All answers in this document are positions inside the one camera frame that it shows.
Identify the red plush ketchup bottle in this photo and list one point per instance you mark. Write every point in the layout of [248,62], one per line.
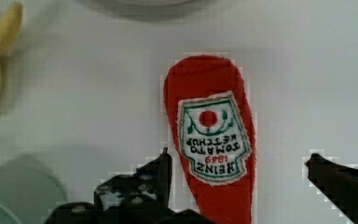
[213,132]

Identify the green measuring cup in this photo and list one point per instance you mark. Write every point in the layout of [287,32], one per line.
[29,191]

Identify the grey round plate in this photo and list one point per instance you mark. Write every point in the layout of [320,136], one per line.
[138,8]

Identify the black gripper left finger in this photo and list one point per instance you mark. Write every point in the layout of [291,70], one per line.
[140,198]

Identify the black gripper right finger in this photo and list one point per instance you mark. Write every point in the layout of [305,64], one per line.
[339,183]

